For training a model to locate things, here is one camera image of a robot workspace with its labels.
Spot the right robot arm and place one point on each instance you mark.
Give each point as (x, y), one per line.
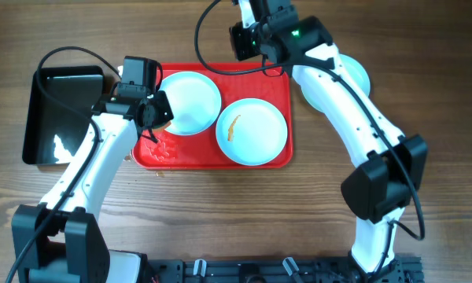
(382, 191)

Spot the white plate top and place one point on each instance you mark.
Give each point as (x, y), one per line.
(195, 102)

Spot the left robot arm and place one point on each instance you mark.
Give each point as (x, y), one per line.
(59, 239)

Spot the green orange sponge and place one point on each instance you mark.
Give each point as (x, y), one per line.
(163, 127)

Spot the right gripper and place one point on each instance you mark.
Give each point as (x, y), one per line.
(238, 37)

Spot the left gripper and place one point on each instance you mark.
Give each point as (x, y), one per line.
(164, 112)

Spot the black rectangular water basin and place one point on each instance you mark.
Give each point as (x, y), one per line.
(53, 134)

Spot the white plate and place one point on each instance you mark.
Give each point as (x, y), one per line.
(355, 70)
(195, 102)
(251, 132)

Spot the red plastic tray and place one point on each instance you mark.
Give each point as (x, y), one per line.
(201, 151)

